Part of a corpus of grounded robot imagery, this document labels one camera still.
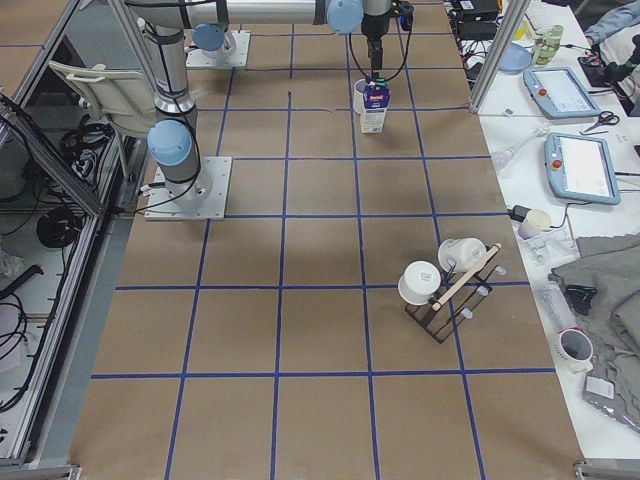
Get white red rimmed mug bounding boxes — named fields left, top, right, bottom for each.
left=551, top=327, right=594, bottom=374

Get cream lavender cup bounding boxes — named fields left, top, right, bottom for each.
left=517, top=209, right=551, bottom=240

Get black power adapter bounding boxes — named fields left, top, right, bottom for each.
left=508, top=205, right=531, bottom=223

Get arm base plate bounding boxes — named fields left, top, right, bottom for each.
left=185, top=30, right=251, bottom=70
left=142, top=156, right=232, bottom=221

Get green tape rolls stack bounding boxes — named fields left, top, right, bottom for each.
left=532, top=24, right=564, bottom=66

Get aluminium frame post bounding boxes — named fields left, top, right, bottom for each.
left=468, top=0, right=530, bottom=113

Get teach pendant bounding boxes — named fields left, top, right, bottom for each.
left=522, top=67, right=601, bottom=119
left=544, top=132, right=621, bottom=205

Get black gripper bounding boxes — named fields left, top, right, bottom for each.
left=362, top=12, right=390, bottom=80

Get upper teach pendant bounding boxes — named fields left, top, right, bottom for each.
left=522, top=67, right=601, bottom=119

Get grey cloth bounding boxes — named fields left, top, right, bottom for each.
left=549, top=234, right=639, bottom=431

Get Pascual milk carton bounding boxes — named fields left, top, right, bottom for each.
left=359, top=79, right=391, bottom=134

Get white mug on rack front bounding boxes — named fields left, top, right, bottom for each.
left=398, top=260, right=441, bottom=306

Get lower teach pendant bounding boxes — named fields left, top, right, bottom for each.
left=544, top=132, right=621, bottom=205

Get black scissors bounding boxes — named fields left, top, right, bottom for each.
left=580, top=110, right=620, bottom=135

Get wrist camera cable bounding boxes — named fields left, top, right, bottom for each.
left=347, top=0, right=415, bottom=84

